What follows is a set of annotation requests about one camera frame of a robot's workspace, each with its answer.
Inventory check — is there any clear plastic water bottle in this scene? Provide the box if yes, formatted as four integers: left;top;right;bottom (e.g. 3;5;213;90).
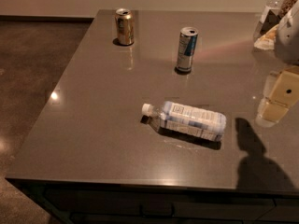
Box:
142;101;226;142

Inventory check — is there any dark cabinet drawer handle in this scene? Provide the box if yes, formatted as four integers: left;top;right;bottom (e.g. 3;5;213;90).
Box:
139;205;175;218

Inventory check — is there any snack bag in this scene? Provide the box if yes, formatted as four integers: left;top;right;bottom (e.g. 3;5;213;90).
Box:
254;25;278;50

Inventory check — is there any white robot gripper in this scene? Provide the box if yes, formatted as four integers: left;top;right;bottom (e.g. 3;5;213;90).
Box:
257;1;299;123

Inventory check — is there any blue silver redbull can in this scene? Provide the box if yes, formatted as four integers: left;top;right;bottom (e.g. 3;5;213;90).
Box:
176;27;198;73

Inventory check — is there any orange soda can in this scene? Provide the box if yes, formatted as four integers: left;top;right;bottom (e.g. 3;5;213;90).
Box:
115;8;135;46

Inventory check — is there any upright clear plastic bottle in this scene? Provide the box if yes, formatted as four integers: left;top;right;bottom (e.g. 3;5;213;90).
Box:
253;0;284;41

